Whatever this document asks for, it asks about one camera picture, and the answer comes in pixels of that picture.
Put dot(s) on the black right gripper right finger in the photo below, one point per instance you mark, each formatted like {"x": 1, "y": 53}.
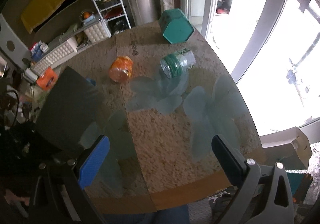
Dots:
{"x": 238, "y": 170}

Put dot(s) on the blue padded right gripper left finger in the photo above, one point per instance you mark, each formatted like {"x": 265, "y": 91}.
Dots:
{"x": 91, "y": 160}

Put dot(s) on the dark blue cup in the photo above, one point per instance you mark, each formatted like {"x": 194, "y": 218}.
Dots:
{"x": 91, "y": 81}

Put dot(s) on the cardboard box by window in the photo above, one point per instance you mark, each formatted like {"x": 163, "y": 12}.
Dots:
{"x": 290, "y": 147}

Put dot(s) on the orange plastic bag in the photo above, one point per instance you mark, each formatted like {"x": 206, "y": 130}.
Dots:
{"x": 47, "y": 80}

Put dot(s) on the orange plastic jar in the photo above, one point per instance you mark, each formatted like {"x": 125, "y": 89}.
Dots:
{"x": 121, "y": 69}

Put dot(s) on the clear jar green lid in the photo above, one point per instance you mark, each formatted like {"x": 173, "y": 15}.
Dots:
{"x": 175, "y": 64}

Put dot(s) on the white tufted tv bench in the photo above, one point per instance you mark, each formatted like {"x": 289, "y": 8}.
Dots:
{"x": 95, "y": 32}

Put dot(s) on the blue bucket with orange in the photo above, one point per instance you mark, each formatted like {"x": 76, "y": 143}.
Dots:
{"x": 86, "y": 16}

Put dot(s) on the teal hexagonal box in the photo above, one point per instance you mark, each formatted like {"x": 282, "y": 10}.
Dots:
{"x": 175, "y": 26}

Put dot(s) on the white wire shelf rack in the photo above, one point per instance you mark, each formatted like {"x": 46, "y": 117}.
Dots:
{"x": 113, "y": 15}

